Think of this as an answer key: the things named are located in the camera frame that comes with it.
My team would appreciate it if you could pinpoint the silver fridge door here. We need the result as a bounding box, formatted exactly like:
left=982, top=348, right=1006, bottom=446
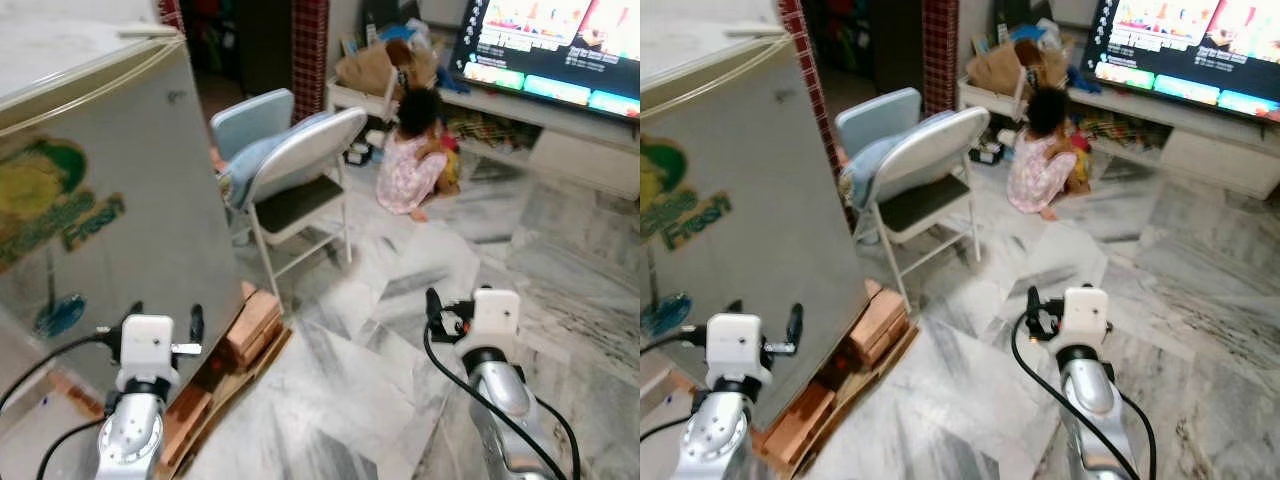
left=0, top=38, right=247, bottom=421
left=640, top=36, right=871, bottom=433

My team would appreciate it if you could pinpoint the small silver fridge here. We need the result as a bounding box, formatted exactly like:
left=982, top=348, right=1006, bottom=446
left=640, top=0, right=788, bottom=103
left=0, top=0, right=188, bottom=109

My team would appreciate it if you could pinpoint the child in pink dress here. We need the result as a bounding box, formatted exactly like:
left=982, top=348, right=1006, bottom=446
left=375, top=87, right=463, bottom=223
left=1005, top=85, right=1093, bottom=221

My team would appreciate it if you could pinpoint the yellow and red bag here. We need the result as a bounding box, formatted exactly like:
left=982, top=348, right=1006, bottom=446
left=1068, top=130, right=1093, bottom=191
left=438, top=135, right=463, bottom=193

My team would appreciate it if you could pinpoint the blue denim cloth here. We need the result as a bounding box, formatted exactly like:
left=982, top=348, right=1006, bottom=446
left=215, top=112, right=331, bottom=208
left=842, top=110, right=951, bottom=208

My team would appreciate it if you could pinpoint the small white side table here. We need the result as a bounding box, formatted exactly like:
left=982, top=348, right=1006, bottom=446
left=958, top=78, right=1031, bottom=123
left=328, top=78, right=401, bottom=123

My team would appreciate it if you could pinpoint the white television cabinet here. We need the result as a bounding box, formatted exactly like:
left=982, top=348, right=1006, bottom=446
left=1065, top=88, right=1280, bottom=201
left=438, top=85, right=641, bottom=201

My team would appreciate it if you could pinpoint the light blue plastic chair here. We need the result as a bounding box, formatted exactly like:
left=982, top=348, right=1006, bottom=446
left=835, top=87, right=923, bottom=161
left=210, top=88, right=296, bottom=161

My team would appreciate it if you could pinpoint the brown paper bag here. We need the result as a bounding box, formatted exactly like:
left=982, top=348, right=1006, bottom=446
left=335, top=38, right=441, bottom=98
left=965, top=38, right=1069, bottom=98

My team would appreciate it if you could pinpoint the flat screen television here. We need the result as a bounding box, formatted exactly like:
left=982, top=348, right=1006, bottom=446
left=1083, top=0, right=1280, bottom=121
left=447, top=0, right=641, bottom=119

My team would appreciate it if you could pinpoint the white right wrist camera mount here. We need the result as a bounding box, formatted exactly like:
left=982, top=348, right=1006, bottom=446
left=1062, top=287, right=1110, bottom=347
left=470, top=289, right=522, bottom=351

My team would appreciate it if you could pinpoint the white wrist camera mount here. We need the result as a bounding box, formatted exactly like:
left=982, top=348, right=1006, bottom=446
left=118, top=314, right=178, bottom=393
left=470, top=289, right=522, bottom=351
left=706, top=313, right=764, bottom=393
left=1062, top=287, right=1110, bottom=347

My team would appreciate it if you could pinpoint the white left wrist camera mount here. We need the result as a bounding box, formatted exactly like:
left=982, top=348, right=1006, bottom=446
left=706, top=313, right=764, bottom=393
left=118, top=314, right=178, bottom=393

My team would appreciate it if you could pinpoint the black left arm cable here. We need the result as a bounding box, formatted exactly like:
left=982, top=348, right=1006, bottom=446
left=640, top=414, right=693, bottom=443
left=0, top=325, right=123, bottom=413
left=640, top=326, right=713, bottom=357
left=38, top=418, right=106, bottom=480

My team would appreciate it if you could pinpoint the short black right arm cable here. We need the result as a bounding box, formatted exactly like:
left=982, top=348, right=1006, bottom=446
left=1115, top=392, right=1159, bottom=479
left=535, top=398, right=583, bottom=477

